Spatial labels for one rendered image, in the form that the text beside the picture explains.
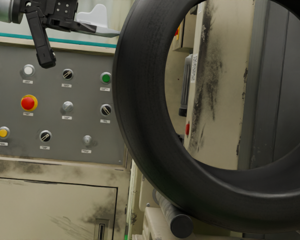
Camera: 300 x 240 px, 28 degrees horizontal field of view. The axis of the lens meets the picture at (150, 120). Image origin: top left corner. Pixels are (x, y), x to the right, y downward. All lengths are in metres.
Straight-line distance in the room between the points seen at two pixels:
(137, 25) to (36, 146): 0.88
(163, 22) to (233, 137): 0.52
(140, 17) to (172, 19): 0.06
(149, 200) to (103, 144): 0.45
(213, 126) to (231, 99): 0.08
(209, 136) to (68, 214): 0.57
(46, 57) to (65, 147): 0.74
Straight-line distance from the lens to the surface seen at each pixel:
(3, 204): 1.89
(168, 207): 1.26
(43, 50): 1.19
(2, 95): 1.91
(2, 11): 1.20
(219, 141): 1.52
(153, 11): 1.10
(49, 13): 1.18
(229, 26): 1.52
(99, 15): 1.19
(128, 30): 1.12
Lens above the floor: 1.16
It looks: 3 degrees down
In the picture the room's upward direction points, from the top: 6 degrees clockwise
